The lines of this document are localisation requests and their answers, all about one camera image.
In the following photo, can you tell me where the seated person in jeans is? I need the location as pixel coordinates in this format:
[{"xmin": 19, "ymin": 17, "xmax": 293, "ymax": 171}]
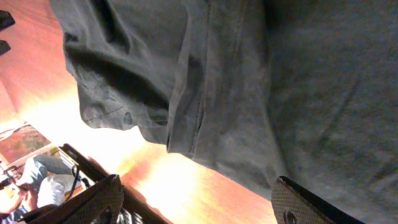
[{"xmin": 1, "ymin": 154, "xmax": 80, "ymax": 223}]

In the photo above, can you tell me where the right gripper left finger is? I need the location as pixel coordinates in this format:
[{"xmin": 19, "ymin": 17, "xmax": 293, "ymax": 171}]
[{"xmin": 18, "ymin": 174, "xmax": 124, "ymax": 224}]

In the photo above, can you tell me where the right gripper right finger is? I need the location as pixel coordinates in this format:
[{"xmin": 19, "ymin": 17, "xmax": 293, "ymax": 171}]
[{"xmin": 271, "ymin": 176, "xmax": 364, "ymax": 224}]

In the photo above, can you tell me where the dark green t-shirt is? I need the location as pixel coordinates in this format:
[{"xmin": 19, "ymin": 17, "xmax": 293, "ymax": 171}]
[{"xmin": 50, "ymin": 0, "xmax": 397, "ymax": 223}]

